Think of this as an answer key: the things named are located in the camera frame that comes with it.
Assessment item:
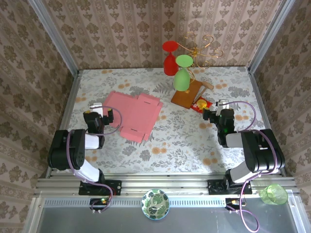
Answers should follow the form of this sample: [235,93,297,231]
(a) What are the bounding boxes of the pink paper box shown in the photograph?
[102,91,164,144]

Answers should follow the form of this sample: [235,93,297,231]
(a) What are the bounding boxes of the red snack packet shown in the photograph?
[190,96,213,113]

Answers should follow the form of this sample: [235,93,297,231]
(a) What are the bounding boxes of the brown wooden board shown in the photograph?
[171,81,204,109]

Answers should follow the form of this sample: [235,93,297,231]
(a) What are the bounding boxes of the small wooden mallet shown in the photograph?
[194,81,215,102]

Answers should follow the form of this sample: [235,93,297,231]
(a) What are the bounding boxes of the green wine glass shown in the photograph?
[173,54,194,92]

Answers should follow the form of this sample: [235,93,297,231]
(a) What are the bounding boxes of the red wine glass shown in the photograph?
[162,40,179,76]

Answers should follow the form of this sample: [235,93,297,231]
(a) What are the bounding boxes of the small black circuit board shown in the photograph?
[225,198,246,211]
[89,198,112,211]

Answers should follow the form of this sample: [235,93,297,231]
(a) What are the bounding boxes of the green transparent cup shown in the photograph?
[260,183,289,206]

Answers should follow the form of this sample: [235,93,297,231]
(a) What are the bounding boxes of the leaf pattern bowl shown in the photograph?
[141,189,170,221]

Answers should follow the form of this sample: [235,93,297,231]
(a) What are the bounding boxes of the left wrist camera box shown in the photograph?
[88,102,103,114]

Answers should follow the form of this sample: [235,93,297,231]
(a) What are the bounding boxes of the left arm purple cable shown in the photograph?
[66,106,122,213]

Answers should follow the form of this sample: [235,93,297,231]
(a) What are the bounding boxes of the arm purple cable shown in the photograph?
[66,106,122,213]
[223,101,279,232]

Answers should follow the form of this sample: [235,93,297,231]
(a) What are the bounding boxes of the aluminium table side rail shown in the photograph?
[247,67,287,177]
[46,70,81,179]

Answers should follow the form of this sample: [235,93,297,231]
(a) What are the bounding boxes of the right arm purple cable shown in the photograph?
[223,101,279,232]

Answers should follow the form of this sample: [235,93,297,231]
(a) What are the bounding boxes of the gold wire glass rack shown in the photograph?
[178,32,224,82]

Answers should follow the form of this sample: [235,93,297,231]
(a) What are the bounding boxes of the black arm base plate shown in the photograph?
[78,180,122,196]
[207,179,252,195]

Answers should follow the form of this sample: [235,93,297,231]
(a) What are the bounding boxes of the aluminium front rail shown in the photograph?
[34,176,298,197]

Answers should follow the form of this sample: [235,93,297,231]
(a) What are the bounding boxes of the aluminium frame post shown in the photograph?
[247,0,296,73]
[27,0,80,76]

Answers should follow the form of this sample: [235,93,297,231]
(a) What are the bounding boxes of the grey slotted cable duct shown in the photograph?
[43,197,262,207]

